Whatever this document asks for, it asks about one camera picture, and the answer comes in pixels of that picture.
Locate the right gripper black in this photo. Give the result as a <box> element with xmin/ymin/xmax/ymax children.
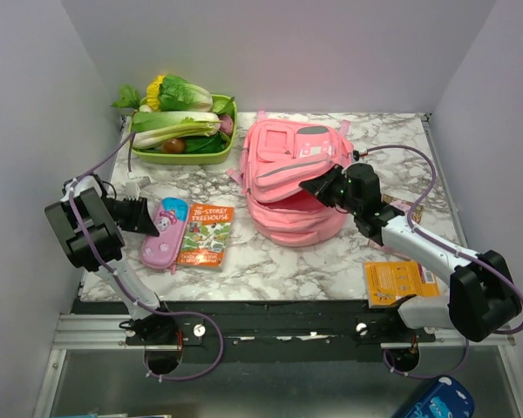
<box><xmin>299</xmin><ymin>163</ymin><xmax>361</xmax><ymax>216</ymax></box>

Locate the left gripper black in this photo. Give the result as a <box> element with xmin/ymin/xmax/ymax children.
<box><xmin>102</xmin><ymin>195</ymin><xmax>160</xmax><ymax>235</ymax></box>

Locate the pink pencil case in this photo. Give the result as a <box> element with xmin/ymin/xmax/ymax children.
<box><xmin>140</xmin><ymin>198</ymin><xmax>189</xmax><ymax>270</ymax></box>

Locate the pink student backpack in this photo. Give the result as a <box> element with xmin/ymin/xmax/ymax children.
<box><xmin>227</xmin><ymin>112</ymin><xmax>354</xmax><ymax>247</ymax></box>

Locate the illustrated picture book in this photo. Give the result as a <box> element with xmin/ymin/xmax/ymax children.
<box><xmin>382</xmin><ymin>193</ymin><xmax>424</xmax><ymax>224</ymax></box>

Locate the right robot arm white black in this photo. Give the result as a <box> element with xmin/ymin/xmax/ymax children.
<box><xmin>300</xmin><ymin>163</ymin><xmax>523</xmax><ymax>342</ymax></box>

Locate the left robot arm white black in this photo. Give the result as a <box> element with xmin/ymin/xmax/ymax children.
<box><xmin>44</xmin><ymin>173</ymin><xmax>181</xmax><ymax>344</ymax></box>

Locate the orange treehouse book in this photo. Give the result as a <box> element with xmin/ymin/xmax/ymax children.
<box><xmin>177</xmin><ymin>203</ymin><xmax>234</xmax><ymax>270</ymax></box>

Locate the green plastic tray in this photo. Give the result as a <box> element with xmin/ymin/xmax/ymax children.
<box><xmin>130</xmin><ymin>95</ymin><xmax>237</xmax><ymax>165</ymax></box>

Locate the brown toy mushroom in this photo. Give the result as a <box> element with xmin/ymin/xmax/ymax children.
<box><xmin>160</xmin><ymin>138</ymin><xmax>186</xmax><ymax>154</ymax></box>

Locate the purple toy vegetable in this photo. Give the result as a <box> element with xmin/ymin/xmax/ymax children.
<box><xmin>219</xmin><ymin>114</ymin><xmax>234</xmax><ymax>137</ymax></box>

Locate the orange yellow booklet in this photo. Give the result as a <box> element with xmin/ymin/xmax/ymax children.
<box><xmin>363</xmin><ymin>261</ymin><xmax>440</xmax><ymax>308</ymax></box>

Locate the yellow artificial flower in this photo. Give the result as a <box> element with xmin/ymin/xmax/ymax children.
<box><xmin>146</xmin><ymin>75</ymin><xmax>165</xmax><ymax>111</ymax></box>

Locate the green artificial leaf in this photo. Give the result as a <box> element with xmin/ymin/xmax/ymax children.
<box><xmin>111</xmin><ymin>84</ymin><xmax>141</xmax><ymax>110</ymax></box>

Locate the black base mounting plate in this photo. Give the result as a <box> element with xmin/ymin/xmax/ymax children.
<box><xmin>70</xmin><ymin>300</ymin><xmax>464</xmax><ymax>370</ymax></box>

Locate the upper toy cabbage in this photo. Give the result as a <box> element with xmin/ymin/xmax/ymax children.
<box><xmin>158</xmin><ymin>74</ymin><xmax>213</xmax><ymax>111</ymax></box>

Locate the blue pencil case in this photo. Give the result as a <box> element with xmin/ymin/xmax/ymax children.
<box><xmin>392</xmin><ymin>375</ymin><xmax>475</xmax><ymax>418</ymax></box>

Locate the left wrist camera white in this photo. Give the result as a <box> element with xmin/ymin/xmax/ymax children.
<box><xmin>125</xmin><ymin>172</ymin><xmax>151</xmax><ymax>199</ymax></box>

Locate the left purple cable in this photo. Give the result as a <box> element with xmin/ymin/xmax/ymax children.
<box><xmin>67</xmin><ymin>132</ymin><xmax>224</xmax><ymax>384</ymax></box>

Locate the aluminium rail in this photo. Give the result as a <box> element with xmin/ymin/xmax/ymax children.
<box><xmin>52</xmin><ymin>314</ymin><xmax>516</xmax><ymax>350</ymax></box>

